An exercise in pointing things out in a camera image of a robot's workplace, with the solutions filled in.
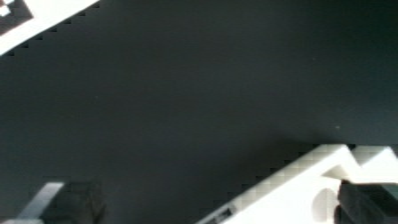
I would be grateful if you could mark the white sheet with fiducial tags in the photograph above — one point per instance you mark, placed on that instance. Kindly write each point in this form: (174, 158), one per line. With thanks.
(32, 15)

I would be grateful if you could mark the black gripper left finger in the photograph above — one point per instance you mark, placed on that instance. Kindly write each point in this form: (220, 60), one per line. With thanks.
(68, 203)

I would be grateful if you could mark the white square tabletop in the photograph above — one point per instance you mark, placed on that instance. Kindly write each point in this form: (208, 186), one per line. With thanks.
(293, 197)

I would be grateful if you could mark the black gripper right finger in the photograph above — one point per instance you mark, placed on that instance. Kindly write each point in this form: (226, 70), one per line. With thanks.
(368, 204)

